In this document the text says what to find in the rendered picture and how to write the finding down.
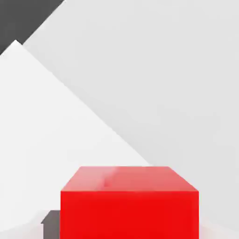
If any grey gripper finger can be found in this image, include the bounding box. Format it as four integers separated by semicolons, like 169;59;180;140
7;210;61;239

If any small red cube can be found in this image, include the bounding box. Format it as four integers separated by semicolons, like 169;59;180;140
60;166;200;239

